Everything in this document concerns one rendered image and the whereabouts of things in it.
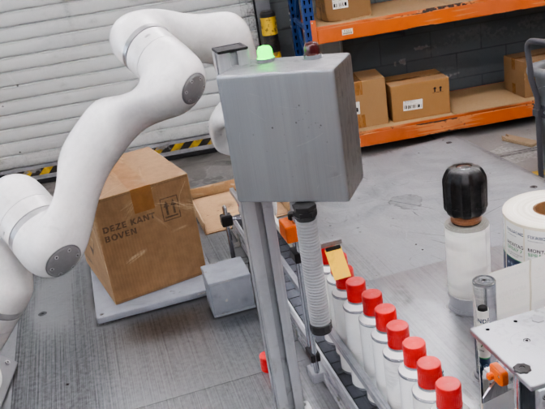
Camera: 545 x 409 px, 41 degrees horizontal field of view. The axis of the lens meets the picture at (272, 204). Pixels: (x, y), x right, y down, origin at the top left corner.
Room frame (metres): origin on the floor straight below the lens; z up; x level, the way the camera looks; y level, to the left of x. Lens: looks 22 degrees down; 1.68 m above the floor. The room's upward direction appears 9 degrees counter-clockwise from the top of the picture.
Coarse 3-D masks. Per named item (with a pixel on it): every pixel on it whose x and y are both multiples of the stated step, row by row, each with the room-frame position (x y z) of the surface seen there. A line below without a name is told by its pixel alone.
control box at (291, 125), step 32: (256, 64) 1.04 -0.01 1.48; (288, 64) 1.00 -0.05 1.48; (320, 64) 0.97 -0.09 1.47; (224, 96) 1.00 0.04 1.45; (256, 96) 0.98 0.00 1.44; (288, 96) 0.96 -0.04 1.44; (320, 96) 0.95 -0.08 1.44; (352, 96) 1.00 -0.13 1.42; (256, 128) 0.98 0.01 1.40; (288, 128) 0.97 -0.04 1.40; (320, 128) 0.95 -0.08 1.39; (352, 128) 0.99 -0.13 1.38; (256, 160) 0.99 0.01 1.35; (288, 160) 0.97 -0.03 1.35; (320, 160) 0.95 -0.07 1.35; (352, 160) 0.97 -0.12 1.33; (256, 192) 0.99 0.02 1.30; (288, 192) 0.97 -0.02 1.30; (320, 192) 0.95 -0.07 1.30; (352, 192) 0.95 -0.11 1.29
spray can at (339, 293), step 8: (352, 272) 1.12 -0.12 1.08; (336, 280) 1.12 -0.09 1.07; (344, 280) 1.11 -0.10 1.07; (336, 288) 1.13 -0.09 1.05; (344, 288) 1.11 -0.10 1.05; (336, 296) 1.11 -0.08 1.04; (344, 296) 1.11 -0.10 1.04; (336, 304) 1.12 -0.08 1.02; (336, 312) 1.12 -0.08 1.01; (336, 320) 1.12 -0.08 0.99; (344, 320) 1.11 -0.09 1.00; (344, 328) 1.11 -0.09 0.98; (344, 336) 1.11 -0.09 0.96; (344, 360) 1.11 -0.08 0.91; (344, 368) 1.12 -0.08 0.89
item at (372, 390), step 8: (232, 192) 1.90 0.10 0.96; (288, 272) 1.38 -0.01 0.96; (296, 280) 1.34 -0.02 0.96; (296, 288) 1.33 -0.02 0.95; (336, 336) 1.11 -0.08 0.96; (336, 344) 1.10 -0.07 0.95; (344, 344) 1.08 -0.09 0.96; (344, 352) 1.06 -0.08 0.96; (352, 360) 1.03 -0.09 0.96; (352, 368) 1.02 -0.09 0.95; (360, 368) 1.01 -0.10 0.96; (360, 376) 0.99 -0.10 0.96; (368, 384) 0.96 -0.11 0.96; (368, 392) 0.96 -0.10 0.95; (376, 392) 0.94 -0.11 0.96; (376, 400) 0.92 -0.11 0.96; (384, 400) 0.92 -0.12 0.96; (384, 408) 0.90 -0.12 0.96
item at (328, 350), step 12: (288, 252) 1.64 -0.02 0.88; (288, 264) 1.58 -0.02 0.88; (288, 288) 1.46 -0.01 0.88; (300, 300) 1.40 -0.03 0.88; (300, 312) 1.35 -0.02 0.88; (324, 348) 1.20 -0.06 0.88; (336, 360) 1.16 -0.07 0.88; (336, 372) 1.12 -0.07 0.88; (348, 384) 1.08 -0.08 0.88; (360, 396) 1.04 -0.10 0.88; (360, 408) 1.01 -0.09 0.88; (372, 408) 1.01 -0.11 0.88
